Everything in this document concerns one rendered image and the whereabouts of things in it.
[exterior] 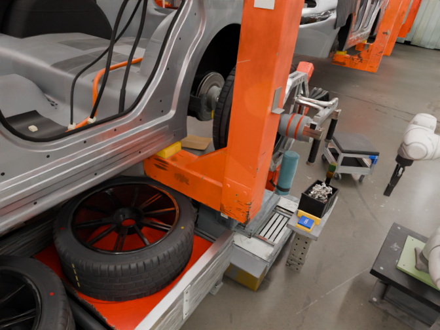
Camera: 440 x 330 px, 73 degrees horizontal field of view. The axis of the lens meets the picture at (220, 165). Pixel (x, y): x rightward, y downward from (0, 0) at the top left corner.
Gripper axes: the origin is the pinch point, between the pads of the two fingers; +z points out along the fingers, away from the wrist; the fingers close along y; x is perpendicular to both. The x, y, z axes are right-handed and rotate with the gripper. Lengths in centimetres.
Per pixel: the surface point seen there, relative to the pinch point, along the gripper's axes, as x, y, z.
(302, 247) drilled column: 29, -16, 47
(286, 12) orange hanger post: 57, -53, -75
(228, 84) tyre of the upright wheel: 90, -21, -37
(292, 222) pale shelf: 38, -27, 24
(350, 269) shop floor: -2, 6, 67
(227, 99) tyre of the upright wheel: 87, -25, -31
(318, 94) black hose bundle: 50, 13, -34
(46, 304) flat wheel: 97, -126, 22
